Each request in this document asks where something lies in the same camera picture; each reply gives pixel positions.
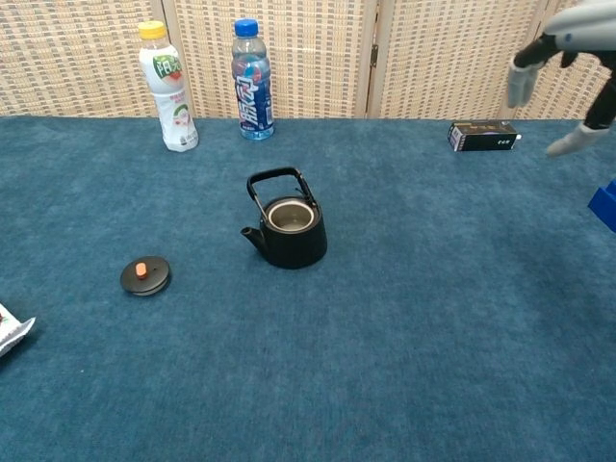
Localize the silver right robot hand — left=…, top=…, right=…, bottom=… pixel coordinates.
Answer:
left=506, top=0, right=616, bottom=159

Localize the black cast iron teapot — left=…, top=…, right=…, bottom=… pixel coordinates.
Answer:
left=240, top=166, right=329, bottom=270

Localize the black lid with orange knob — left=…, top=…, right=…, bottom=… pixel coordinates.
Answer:
left=119, top=255, right=172, bottom=297

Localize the black cardboard carton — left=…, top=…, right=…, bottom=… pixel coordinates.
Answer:
left=447, top=120, right=524, bottom=153

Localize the blue toy building brick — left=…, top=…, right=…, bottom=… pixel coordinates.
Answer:
left=587, top=176, right=616, bottom=235

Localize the woven folding screen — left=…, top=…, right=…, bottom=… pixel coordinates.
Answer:
left=0, top=0, right=616, bottom=120

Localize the blue drink bottle blue cap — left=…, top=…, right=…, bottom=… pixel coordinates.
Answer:
left=231, top=18, right=276, bottom=141

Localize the white drink bottle yellow cap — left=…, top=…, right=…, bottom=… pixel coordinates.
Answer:
left=138, top=20, right=200, bottom=153

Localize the blue felt table cover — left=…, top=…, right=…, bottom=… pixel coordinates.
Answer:
left=0, top=115, right=616, bottom=462

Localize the white snack packet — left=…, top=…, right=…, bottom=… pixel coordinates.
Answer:
left=0, top=302, right=37, bottom=358

